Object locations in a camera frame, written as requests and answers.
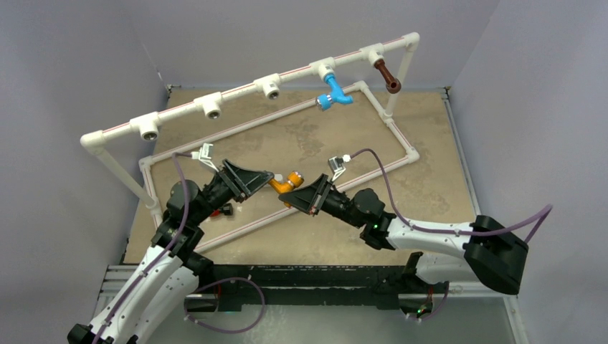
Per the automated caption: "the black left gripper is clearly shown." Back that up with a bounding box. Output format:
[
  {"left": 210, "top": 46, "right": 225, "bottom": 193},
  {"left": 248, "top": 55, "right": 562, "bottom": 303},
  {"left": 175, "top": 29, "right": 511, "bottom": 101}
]
[{"left": 191, "top": 159, "right": 272, "bottom": 225}]

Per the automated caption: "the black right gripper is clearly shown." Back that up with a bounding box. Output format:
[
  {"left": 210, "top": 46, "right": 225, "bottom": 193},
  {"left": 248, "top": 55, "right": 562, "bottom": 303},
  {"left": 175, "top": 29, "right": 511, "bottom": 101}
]
[{"left": 279, "top": 174, "right": 364, "bottom": 229}]

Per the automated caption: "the orange water faucet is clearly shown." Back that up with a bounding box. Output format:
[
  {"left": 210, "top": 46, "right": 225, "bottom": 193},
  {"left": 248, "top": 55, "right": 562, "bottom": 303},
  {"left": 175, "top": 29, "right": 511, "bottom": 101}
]
[{"left": 268, "top": 171, "right": 304, "bottom": 195}]

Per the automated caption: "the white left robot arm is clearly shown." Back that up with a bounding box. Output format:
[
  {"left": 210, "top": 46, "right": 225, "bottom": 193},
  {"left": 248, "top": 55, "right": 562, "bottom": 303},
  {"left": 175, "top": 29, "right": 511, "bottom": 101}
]
[{"left": 67, "top": 160, "right": 274, "bottom": 343}]

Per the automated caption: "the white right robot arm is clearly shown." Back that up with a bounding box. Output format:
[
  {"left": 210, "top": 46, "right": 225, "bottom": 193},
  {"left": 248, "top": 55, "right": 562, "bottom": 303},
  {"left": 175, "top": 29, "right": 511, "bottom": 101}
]
[{"left": 278, "top": 174, "right": 529, "bottom": 295}]

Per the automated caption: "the blue water faucet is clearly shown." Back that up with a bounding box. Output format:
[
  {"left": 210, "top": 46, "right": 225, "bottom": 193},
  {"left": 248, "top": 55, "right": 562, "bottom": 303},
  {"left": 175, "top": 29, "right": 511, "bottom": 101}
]
[{"left": 315, "top": 73, "right": 353, "bottom": 111}]

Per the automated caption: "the brown water faucet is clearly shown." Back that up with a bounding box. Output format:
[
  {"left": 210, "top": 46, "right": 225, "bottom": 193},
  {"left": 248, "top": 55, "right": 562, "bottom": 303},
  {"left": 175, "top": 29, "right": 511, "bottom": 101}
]
[{"left": 374, "top": 59, "right": 402, "bottom": 95}]

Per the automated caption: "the red black faucet piece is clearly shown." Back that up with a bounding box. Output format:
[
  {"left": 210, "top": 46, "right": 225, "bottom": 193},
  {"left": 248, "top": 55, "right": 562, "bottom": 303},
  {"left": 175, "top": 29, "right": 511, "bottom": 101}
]
[{"left": 209, "top": 203, "right": 234, "bottom": 218}]

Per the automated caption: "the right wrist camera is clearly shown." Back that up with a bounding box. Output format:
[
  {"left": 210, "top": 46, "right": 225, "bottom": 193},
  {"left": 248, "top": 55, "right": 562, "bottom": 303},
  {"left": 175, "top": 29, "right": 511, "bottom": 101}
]
[{"left": 328, "top": 154, "right": 351, "bottom": 183}]

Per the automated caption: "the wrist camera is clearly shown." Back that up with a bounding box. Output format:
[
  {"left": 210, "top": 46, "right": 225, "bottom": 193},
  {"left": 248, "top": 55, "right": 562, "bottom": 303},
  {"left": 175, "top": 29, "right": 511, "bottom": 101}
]
[
  {"left": 328, "top": 154, "right": 351, "bottom": 183},
  {"left": 191, "top": 143, "right": 219, "bottom": 173}
]

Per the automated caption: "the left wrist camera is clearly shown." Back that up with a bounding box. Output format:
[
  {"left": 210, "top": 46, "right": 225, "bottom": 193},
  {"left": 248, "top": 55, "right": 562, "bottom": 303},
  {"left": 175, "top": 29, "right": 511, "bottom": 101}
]
[{"left": 191, "top": 143, "right": 219, "bottom": 173}]

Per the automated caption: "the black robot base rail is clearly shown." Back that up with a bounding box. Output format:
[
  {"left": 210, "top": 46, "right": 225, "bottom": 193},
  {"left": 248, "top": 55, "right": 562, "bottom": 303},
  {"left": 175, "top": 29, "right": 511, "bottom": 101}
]
[{"left": 186, "top": 264, "right": 447, "bottom": 312}]

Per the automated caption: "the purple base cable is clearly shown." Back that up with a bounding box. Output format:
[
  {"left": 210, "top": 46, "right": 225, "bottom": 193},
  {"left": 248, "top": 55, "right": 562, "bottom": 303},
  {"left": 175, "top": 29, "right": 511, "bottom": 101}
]
[{"left": 184, "top": 278, "right": 265, "bottom": 334}]

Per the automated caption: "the white PVC pipe frame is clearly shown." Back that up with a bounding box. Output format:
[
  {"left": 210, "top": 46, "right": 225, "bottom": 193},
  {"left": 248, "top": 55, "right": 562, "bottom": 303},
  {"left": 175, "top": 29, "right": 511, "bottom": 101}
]
[{"left": 80, "top": 32, "right": 420, "bottom": 252}]

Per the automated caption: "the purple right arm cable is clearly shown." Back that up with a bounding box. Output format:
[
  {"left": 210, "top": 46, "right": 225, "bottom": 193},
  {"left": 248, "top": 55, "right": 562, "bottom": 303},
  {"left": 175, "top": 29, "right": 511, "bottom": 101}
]
[{"left": 348, "top": 148, "right": 554, "bottom": 244}]

